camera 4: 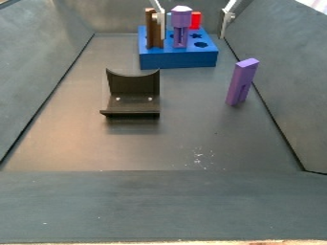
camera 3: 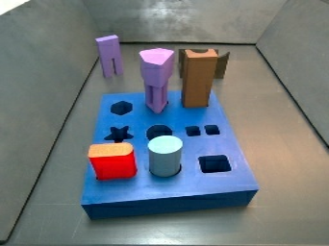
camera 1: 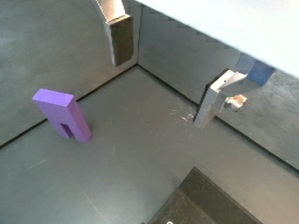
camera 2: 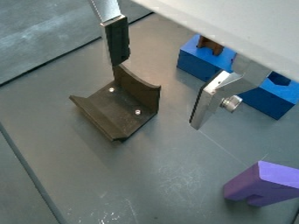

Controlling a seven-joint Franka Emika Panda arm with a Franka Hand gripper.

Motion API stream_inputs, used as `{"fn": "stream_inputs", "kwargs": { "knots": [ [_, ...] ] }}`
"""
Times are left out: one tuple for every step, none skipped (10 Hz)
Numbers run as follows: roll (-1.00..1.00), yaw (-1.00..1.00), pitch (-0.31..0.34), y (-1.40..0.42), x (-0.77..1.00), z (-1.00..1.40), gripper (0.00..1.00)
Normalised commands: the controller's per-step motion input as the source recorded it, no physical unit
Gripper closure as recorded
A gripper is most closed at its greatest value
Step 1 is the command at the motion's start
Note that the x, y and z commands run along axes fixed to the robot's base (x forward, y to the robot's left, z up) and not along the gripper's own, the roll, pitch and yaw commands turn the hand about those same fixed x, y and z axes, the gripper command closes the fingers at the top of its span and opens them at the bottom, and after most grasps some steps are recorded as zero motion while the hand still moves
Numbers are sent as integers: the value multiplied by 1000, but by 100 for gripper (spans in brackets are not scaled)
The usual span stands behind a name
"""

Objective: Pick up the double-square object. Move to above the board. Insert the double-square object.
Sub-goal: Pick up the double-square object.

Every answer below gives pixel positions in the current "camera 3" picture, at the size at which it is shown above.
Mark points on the light blue cylinder block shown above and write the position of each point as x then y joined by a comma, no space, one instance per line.
165,156

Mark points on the red rounded block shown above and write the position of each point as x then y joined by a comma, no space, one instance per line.
113,160

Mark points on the purple double-square peg block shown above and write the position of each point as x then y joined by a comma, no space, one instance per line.
110,55

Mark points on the blue shape-sorter base board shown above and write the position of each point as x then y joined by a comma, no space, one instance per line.
216,178

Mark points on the purple pentagon peg block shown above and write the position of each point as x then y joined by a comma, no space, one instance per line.
157,67

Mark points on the brown arch-shaped block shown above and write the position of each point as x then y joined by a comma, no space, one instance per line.
197,77

